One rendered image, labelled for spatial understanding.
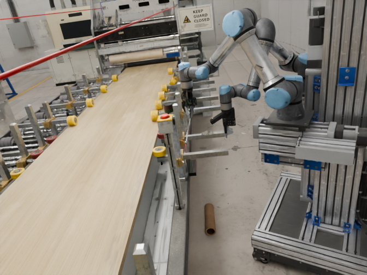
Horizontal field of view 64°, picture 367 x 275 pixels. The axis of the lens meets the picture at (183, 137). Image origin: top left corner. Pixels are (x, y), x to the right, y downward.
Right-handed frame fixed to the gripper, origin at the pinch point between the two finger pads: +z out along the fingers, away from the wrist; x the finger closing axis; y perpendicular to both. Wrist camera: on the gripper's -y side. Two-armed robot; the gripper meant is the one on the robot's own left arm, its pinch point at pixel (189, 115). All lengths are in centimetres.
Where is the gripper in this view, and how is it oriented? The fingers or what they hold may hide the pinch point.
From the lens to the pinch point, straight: 196.8
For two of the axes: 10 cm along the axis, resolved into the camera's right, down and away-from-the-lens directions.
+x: 9.4, -2.4, 2.3
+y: 3.1, 3.7, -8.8
